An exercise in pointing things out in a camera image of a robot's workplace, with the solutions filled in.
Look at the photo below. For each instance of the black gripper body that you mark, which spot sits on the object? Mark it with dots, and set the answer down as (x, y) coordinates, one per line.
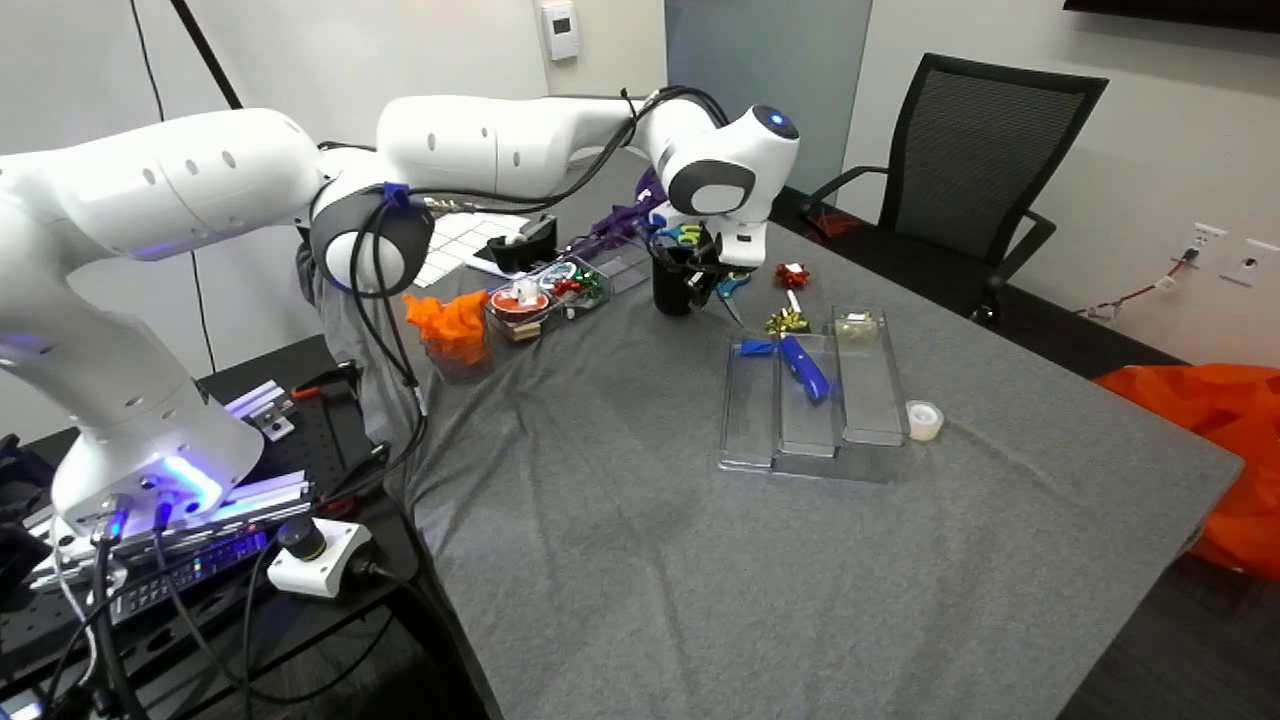
(701, 242)

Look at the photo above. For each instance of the black cup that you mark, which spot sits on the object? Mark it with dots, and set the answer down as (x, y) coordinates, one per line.
(674, 293)

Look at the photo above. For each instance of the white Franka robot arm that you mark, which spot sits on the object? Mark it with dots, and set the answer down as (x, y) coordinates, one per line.
(175, 187)

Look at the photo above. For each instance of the clear flat plastic box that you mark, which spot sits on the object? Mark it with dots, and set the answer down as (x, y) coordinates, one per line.
(617, 280)

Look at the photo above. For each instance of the black open tray box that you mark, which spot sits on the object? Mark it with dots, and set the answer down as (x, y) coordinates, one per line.
(523, 248)

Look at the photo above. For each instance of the green blue scissors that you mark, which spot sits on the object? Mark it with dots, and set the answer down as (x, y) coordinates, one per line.
(690, 233)

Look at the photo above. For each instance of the green yellow scissors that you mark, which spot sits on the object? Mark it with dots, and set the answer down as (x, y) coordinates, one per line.
(737, 298)

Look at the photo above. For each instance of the small blue piece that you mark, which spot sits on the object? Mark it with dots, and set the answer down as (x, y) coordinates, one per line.
(752, 351)

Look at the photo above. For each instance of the gold gift bow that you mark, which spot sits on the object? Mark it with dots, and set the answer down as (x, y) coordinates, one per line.
(784, 320)

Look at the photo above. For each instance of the green gift bow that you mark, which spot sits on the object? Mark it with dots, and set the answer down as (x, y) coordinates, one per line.
(585, 288)

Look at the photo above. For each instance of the blue clip tool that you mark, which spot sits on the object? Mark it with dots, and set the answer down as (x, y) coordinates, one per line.
(806, 370)

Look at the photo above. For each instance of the red round bowl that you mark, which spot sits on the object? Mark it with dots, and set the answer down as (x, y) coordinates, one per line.
(514, 319)

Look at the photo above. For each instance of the clear plastic tray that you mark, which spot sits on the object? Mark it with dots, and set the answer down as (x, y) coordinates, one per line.
(864, 393)

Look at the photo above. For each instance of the frosted glass panel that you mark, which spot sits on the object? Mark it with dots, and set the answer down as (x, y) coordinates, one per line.
(825, 66)

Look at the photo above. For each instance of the white label sheet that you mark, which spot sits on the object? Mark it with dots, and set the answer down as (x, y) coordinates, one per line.
(461, 246)

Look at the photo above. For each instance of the clear plastic container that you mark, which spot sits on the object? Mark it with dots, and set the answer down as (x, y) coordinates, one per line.
(466, 363)

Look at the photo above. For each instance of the orange cloth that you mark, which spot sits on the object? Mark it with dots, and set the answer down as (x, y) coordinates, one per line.
(449, 324)

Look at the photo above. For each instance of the white tape roll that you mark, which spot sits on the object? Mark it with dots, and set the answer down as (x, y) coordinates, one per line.
(925, 420)

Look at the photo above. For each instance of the grey tablecloth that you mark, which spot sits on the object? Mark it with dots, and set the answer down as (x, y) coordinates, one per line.
(744, 563)

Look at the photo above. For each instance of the black mesh office chair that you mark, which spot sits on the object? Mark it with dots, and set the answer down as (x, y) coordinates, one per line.
(982, 161)

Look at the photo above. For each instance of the white emergency stop button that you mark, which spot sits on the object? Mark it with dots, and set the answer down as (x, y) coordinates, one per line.
(321, 563)

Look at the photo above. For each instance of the black robot cart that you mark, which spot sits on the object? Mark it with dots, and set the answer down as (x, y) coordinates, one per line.
(335, 646)

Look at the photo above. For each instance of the black tripod pole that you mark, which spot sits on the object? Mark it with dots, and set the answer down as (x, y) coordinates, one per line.
(204, 54)

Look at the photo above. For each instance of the orange fabric bag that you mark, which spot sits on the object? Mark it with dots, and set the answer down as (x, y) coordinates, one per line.
(1226, 442)

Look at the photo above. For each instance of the metal robot mounting base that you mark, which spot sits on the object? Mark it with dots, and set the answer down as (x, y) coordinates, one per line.
(200, 525)

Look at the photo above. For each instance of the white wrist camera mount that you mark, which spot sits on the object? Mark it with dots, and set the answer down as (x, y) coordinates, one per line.
(744, 242)

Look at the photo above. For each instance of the white wall thermostat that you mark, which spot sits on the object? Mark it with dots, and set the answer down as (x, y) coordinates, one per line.
(563, 28)

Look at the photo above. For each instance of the white wall whiteboard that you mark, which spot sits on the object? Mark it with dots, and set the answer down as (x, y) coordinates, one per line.
(361, 54)

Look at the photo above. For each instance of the silver metal bracket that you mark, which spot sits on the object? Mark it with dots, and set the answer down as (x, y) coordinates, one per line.
(263, 404)

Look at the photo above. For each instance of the white wall socket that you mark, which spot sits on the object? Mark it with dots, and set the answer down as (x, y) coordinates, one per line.
(1206, 242)

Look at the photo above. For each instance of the black wall television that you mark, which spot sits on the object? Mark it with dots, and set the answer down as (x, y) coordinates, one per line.
(1173, 10)

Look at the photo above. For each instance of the white wall plate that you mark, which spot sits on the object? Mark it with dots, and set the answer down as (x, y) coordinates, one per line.
(1253, 261)

